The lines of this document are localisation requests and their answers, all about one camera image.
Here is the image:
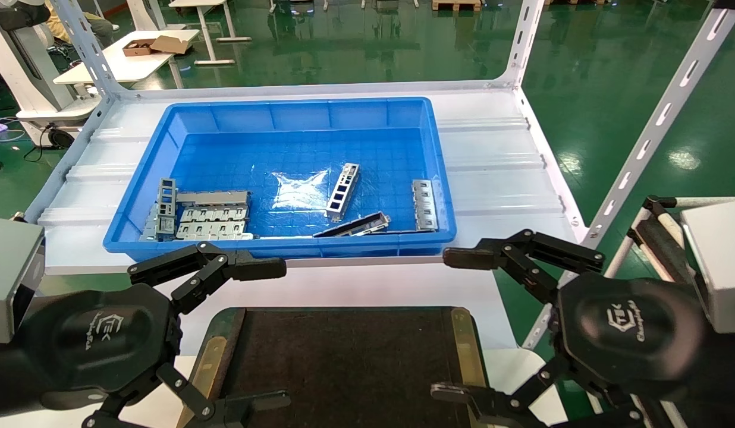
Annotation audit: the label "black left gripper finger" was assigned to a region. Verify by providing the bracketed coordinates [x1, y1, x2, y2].
[128, 241, 287, 316]

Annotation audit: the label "clear plastic film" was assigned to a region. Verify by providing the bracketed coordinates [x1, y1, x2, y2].
[271, 169, 345, 212]

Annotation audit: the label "dark long metal bracket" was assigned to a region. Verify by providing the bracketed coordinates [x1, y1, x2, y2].
[313, 212, 392, 238]

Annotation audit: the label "grey long metal bracket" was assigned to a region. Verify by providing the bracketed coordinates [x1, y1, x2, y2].
[176, 190, 251, 209]

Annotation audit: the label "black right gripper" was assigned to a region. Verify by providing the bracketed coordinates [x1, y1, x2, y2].
[430, 272, 708, 428]

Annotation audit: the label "grey small metal bracket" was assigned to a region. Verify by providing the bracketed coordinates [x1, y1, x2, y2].
[140, 203, 160, 241]

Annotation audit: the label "blue plastic bin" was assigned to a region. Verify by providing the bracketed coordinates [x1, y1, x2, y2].
[103, 97, 457, 263]

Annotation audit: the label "person in yellow coat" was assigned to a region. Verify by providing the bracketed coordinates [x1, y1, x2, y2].
[45, 0, 121, 47]

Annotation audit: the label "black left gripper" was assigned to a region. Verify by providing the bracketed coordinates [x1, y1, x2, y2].
[20, 284, 291, 428]

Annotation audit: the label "open cardboard box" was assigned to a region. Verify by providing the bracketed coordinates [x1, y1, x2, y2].
[122, 36, 190, 57]

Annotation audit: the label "perforated silver metal bracket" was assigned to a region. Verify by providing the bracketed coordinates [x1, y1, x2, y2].
[326, 162, 361, 222]

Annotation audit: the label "white background table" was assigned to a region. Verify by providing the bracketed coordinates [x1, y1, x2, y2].
[54, 29, 200, 99]

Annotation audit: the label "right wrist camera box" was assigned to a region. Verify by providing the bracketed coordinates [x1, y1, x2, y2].
[681, 199, 735, 335]

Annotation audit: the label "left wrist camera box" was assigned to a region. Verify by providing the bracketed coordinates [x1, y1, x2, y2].
[0, 216, 46, 344]

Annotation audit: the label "black container tray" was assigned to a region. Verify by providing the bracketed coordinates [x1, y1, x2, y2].
[177, 306, 493, 428]

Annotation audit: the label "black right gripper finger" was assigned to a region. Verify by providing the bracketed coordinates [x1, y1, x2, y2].
[443, 229, 606, 304]

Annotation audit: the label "white machine stand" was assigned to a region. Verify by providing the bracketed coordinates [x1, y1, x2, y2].
[0, 0, 102, 149]

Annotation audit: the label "white cart black handles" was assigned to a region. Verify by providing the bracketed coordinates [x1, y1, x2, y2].
[626, 195, 695, 286]

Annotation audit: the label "white metal shelf rack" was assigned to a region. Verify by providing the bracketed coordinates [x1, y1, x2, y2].
[24, 0, 735, 351]

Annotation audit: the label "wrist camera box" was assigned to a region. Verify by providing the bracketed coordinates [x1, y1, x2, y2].
[0, 216, 46, 344]
[681, 199, 735, 335]

